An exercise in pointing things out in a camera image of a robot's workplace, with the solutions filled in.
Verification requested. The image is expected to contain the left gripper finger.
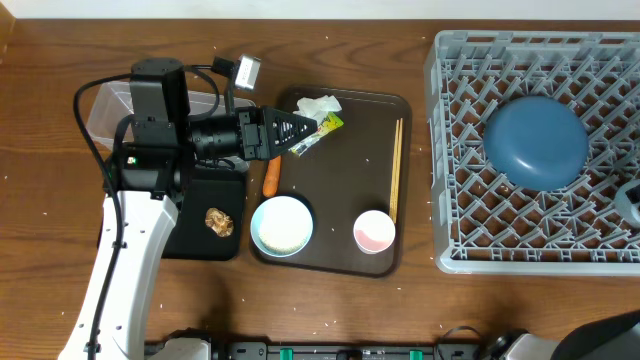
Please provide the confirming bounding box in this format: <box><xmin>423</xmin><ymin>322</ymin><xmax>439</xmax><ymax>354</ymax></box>
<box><xmin>270</xmin><ymin>132</ymin><xmax>319</xmax><ymax>158</ymax></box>
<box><xmin>262</xmin><ymin>106</ymin><xmax>318</xmax><ymax>134</ymax></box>

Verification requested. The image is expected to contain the grey dishwasher rack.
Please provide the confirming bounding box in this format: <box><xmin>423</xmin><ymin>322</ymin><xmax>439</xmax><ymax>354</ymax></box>
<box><xmin>424</xmin><ymin>30</ymin><xmax>639</xmax><ymax>276</ymax></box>

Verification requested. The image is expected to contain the brown food scrap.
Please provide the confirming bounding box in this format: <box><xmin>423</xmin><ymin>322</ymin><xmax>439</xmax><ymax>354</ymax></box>
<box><xmin>205</xmin><ymin>208</ymin><xmax>234</xmax><ymax>237</ymax></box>

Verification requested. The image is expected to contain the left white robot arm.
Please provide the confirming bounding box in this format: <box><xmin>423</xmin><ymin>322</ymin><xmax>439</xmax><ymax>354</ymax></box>
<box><xmin>61</xmin><ymin>56</ymin><xmax>317</xmax><ymax>359</ymax></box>

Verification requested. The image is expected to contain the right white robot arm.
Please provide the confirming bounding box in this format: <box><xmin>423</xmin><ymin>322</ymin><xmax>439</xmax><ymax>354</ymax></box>
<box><xmin>476</xmin><ymin>311</ymin><xmax>639</xmax><ymax>360</ymax></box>

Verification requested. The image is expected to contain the orange carrot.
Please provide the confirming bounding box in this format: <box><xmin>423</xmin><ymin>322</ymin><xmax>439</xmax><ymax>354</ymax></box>
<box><xmin>262</xmin><ymin>156</ymin><xmax>282</xmax><ymax>198</ymax></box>

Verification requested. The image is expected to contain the clear plastic bin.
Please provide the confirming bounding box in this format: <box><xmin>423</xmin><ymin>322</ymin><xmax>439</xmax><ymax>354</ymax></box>
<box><xmin>86</xmin><ymin>81</ymin><xmax>255</xmax><ymax>173</ymax></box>

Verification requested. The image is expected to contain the yellow green snack wrapper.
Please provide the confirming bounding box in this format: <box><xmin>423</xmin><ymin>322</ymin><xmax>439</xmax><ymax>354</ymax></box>
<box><xmin>290</xmin><ymin>112</ymin><xmax>344</xmax><ymax>156</ymax></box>

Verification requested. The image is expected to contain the light blue rice bowl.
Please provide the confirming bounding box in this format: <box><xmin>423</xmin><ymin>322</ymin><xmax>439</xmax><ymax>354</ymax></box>
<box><xmin>250</xmin><ymin>196</ymin><xmax>314</xmax><ymax>258</ymax></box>

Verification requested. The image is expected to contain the pink white cup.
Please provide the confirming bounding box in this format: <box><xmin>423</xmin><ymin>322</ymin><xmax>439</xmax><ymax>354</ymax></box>
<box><xmin>353</xmin><ymin>210</ymin><xmax>396</xmax><ymax>254</ymax></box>

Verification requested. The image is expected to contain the dark brown serving tray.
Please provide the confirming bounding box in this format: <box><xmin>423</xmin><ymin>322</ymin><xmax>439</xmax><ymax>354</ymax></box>
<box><xmin>251</xmin><ymin>85</ymin><xmax>412</xmax><ymax>278</ymax></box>

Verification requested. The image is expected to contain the black waste bin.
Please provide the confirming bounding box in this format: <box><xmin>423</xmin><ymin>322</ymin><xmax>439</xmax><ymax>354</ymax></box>
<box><xmin>101</xmin><ymin>165</ymin><xmax>246</xmax><ymax>267</ymax></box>

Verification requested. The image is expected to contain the crumpled white tissue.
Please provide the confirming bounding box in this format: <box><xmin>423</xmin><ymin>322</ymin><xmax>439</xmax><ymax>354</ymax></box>
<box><xmin>294</xmin><ymin>95</ymin><xmax>342</xmax><ymax>124</ymax></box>

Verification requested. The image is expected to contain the left wooden chopstick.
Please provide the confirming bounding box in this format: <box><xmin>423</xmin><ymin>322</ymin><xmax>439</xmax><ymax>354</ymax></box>
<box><xmin>389</xmin><ymin>118</ymin><xmax>403</xmax><ymax>223</ymax></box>

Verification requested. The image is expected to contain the dark blue plate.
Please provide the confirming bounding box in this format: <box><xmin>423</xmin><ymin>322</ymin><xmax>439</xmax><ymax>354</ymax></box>
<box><xmin>483</xmin><ymin>96</ymin><xmax>589</xmax><ymax>191</ymax></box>

